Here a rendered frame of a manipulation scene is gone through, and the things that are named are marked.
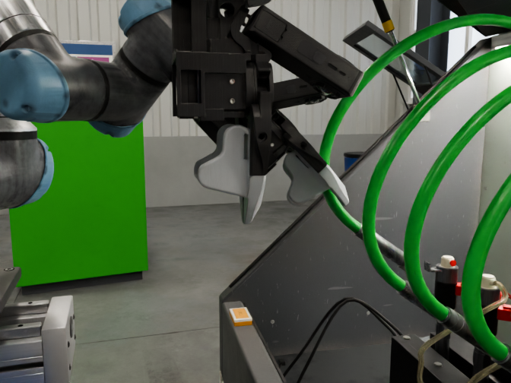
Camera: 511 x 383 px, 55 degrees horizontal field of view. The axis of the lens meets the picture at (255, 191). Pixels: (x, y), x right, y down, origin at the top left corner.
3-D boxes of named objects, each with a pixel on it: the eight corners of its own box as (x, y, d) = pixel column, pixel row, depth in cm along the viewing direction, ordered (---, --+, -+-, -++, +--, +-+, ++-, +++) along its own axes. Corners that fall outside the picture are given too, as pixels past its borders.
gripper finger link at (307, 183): (318, 230, 59) (267, 176, 61) (354, 197, 59) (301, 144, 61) (320, 229, 56) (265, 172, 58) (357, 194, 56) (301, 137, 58)
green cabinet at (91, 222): (129, 252, 466) (123, 114, 446) (148, 280, 388) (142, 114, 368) (18, 264, 427) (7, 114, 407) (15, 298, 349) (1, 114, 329)
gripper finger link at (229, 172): (196, 225, 45) (195, 124, 44) (258, 222, 46) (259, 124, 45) (200, 232, 42) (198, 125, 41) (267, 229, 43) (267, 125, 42)
